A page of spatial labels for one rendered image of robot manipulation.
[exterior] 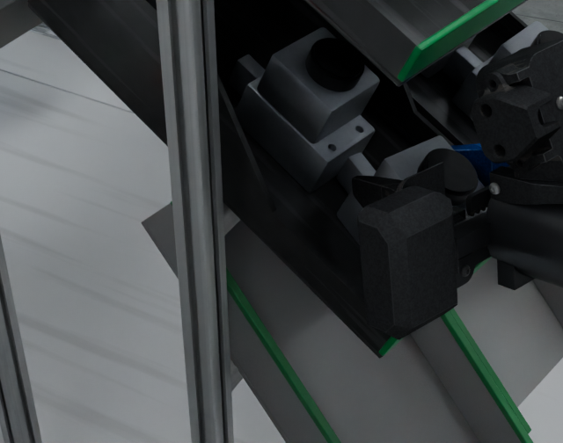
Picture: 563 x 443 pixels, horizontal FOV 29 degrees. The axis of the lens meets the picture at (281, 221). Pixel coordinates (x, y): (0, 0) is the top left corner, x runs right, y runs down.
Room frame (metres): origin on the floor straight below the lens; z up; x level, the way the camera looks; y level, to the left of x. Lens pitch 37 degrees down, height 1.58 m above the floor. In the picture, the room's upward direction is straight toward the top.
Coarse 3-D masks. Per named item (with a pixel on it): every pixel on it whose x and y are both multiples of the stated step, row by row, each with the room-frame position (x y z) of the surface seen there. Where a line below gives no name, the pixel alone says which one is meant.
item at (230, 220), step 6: (0, 0) 0.58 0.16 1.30; (6, 0) 0.59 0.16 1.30; (12, 0) 0.59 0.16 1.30; (0, 6) 0.58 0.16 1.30; (228, 210) 0.47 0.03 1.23; (228, 216) 0.47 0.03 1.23; (234, 216) 0.48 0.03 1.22; (228, 222) 0.47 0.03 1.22; (234, 222) 0.48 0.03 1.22; (228, 228) 0.47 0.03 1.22
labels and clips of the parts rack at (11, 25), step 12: (24, 0) 0.62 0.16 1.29; (0, 12) 0.60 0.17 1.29; (12, 12) 0.61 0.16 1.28; (24, 12) 0.61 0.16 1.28; (0, 24) 0.60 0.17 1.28; (12, 24) 0.60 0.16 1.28; (24, 24) 0.61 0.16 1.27; (36, 24) 0.62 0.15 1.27; (0, 36) 0.59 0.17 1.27; (12, 36) 0.60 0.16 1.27
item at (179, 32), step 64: (192, 0) 0.45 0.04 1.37; (192, 64) 0.45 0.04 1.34; (192, 128) 0.45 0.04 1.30; (192, 192) 0.45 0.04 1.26; (0, 256) 0.54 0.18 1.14; (192, 256) 0.46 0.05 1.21; (0, 320) 0.54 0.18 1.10; (192, 320) 0.45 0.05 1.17; (0, 384) 0.54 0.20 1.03; (192, 384) 0.45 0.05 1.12
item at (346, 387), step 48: (240, 240) 0.54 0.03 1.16; (240, 288) 0.52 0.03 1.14; (288, 288) 0.53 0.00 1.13; (240, 336) 0.47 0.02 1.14; (288, 336) 0.51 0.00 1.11; (336, 336) 0.52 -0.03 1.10; (432, 336) 0.53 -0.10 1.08; (288, 384) 0.45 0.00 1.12; (336, 384) 0.49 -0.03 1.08; (384, 384) 0.51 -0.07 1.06; (432, 384) 0.52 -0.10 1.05; (480, 384) 0.51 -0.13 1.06; (288, 432) 0.45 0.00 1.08; (336, 432) 0.47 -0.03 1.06; (384, 432) 0.48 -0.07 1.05; (432, 432) 0.50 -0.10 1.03; (480, 432) 0.51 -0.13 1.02
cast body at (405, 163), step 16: (432, 144) 0.48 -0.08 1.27; (448, 144) 0.48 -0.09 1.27; (352, 160) 0.50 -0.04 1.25; (384, 160) 0.46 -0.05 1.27; (400, 160) 0.46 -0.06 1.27; (416, 160) 0.47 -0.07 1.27; (432, 160) 0.46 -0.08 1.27; (448, 160) 0.46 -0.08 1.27; (464, 160) 0.46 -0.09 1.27; (352, 176) 0.50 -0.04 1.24; (384, 176) 0.46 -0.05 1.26; (400, 176) 0.45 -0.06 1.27; (448, 176) 0.45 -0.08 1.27; (464, 176) 0.45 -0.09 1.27; (352, 192) 0.48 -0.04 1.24; (448, 192) 0.44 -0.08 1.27; (464, 192) 0.45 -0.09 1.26; (352, 208) 0.47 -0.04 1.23; (464, 208) 0.45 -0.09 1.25; (352, 224) 0.47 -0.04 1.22
